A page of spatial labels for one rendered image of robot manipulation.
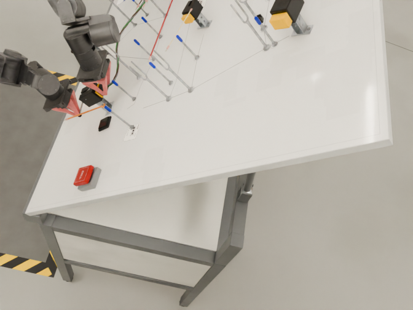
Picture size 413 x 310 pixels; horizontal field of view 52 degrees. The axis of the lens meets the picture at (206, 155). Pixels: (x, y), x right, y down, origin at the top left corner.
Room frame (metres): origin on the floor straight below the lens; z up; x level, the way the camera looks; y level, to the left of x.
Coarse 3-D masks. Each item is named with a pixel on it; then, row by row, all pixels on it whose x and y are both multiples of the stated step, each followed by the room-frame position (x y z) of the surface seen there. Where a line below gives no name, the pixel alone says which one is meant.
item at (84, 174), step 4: (80, 168) 0.43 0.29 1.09; (84, 168) 0.43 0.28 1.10; (88, 168) 0.43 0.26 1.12; (92, 168) 0.43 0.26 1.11; (80, 172) 0.41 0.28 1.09; (84, 172) 0.41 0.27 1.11; (88, 172) 0.41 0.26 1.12; (92, 172) 0.43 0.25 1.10; (76, 176) 0.40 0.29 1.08; (80, 176) 0.40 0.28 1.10; (84, 176) 0.40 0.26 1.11; (88, 176) 0.41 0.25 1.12; (76, 180) 0.39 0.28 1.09; (80, 180) 0.39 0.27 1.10; (84, 180) 0.39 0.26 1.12; (88, 180) 0.40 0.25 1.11; (76, 184) 0.38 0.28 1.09; (80, 184) 0.38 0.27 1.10; (84, 184) 0.39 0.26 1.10
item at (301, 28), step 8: (280, 0) 0.73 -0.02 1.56; (288, 0) 0.72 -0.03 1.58; (296, 0) 0.73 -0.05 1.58; (272, 8) 0.71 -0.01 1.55; (280, 8) 0.70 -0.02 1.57; (288, 8) 0.70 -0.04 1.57; (296, 8) 0.72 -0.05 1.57; (296, 16) 0.71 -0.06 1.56; (296, 24) 0.74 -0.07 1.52; (304, 24) 0.74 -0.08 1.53; (296, 32) 0.73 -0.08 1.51; (304, 32) 0.73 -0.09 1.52
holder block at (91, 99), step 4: (96, 84) 0.67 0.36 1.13; (84, 88) 0.65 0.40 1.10; (88, 88) 0.65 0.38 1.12; (84, 92) 0.64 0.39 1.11; (88, 92) 0.63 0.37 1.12; (92, 92) 0.63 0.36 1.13; (80, 96) 0.63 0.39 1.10; (84, 96) 0.62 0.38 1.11; (88, 96) 0.63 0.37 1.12; (92, 96) 0.63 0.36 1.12; (96, 96) 0.63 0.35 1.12; (80, 100) 0.62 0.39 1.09; (84, 100) 0.62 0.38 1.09; (88, 100) 0.62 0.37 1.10; (92, 100) 0.63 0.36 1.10; (96, 100) 0.63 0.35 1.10; (100, 100) 0.63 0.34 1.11; (88, 104) 0.62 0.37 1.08; (92, 104) 0.63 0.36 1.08
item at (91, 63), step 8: (80, 56) 0.63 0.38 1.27; (88, 56) 0.64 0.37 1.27; (96, 56) 0.66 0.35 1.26; (104, 56) 0.69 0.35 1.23; (80, 64) 0.63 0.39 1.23; (88, 64) 0.63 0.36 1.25; (96, 64) 0.65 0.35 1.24; (80, 72) 0.62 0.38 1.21; (88, 72) 0.63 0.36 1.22; (96, 72) 0.63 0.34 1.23; (80, 80) 0.60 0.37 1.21; (96, 80) 0.61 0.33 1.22
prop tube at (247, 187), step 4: (248, 176) 0.57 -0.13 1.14; (252, 176) 0.57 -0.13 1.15; (248, 180) 0.57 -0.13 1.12; (252, 180) 0.57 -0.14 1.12; (248, 184) 0.57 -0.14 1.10; (252, 184) 0.58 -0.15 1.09; (244, 188) 0.58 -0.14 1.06; (248, 188) 0.57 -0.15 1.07; (252, 188) 0.59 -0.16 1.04; (244, 192) 0.57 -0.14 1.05; (248, 192) 0.57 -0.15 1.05
